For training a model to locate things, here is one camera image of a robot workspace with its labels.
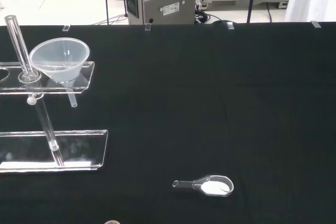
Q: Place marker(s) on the glass weighing funnel with powder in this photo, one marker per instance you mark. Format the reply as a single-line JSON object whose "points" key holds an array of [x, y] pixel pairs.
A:
{"points": [[215, 187]]}

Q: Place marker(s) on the clear acrylic funnel stand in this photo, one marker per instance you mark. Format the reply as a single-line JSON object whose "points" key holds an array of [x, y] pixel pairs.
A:
{"points": [[78, 150]]}

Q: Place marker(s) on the black bench cloth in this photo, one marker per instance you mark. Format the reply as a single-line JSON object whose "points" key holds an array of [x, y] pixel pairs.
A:
{"points": [[183, 103]]}

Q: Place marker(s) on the clear cloth clip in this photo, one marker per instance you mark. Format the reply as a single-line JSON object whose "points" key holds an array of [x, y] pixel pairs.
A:
{"points": [[230, 25], [148, 27], [315, 24], [66, 27]]}

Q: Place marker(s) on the grey control cabinet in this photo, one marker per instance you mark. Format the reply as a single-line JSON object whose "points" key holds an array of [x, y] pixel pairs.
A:
{"points": [[162, 9]]}

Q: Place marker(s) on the small round-bottom glass flask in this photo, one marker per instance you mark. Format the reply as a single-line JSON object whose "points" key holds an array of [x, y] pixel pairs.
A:
{"points": [[111, 222]]}

